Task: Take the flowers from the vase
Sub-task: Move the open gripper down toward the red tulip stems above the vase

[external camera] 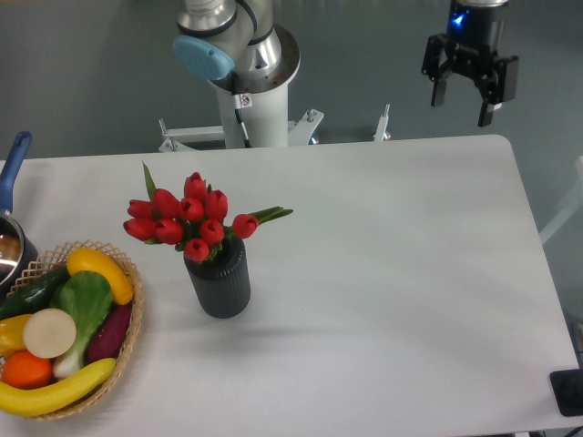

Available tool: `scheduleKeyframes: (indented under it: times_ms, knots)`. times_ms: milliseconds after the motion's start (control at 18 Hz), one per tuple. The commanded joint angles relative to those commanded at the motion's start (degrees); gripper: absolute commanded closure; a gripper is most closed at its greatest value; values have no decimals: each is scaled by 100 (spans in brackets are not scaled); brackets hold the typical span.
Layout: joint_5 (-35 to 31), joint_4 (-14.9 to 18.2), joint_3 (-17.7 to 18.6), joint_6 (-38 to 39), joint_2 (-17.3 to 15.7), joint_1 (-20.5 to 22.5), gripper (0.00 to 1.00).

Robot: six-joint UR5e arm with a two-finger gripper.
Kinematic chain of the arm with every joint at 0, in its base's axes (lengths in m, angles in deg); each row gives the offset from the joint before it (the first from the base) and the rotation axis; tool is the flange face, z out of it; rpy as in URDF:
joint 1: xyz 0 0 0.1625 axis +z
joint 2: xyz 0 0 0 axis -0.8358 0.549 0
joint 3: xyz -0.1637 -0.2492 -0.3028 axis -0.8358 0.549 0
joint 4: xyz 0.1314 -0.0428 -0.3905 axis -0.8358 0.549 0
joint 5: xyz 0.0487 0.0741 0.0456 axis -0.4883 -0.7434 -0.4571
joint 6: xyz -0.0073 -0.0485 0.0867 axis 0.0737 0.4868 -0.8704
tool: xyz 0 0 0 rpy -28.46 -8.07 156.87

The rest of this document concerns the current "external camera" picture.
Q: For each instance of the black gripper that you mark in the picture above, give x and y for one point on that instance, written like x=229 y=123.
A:
x=468 y=48

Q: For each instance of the red tulip bouquet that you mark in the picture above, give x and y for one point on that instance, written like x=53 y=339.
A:
x=195 y=223

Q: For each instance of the dark grey ribbed vase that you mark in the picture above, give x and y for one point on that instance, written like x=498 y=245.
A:
x=222 y=285

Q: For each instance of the black device at table edge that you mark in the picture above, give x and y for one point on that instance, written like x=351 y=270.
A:
x=567 y=388

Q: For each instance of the green bok choy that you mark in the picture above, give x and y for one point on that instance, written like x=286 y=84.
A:
x=86 y=297

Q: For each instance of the woven wicker basket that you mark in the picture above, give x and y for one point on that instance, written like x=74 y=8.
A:
x=57 y=257

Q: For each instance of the purple sweet potato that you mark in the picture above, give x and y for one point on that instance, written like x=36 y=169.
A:
x=110 y=336

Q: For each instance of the green cucumber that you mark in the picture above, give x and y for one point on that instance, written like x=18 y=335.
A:
x=34 y=296

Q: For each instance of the yellow bell pepper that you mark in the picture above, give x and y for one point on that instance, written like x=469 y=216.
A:
x=12 y=334

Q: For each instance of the orange fruit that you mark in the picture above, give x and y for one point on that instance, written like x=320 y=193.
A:
x=26 y=371

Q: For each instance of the yellow banana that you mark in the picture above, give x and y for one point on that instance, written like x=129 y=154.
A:
x=59 y=395

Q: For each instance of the white frame at right edge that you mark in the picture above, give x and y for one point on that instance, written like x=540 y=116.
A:
x=569 y=204

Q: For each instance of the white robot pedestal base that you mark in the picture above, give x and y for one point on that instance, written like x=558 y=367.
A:
x=248 y=120

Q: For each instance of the blue handled saucepan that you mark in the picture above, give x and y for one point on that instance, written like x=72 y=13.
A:
x=17 y=251

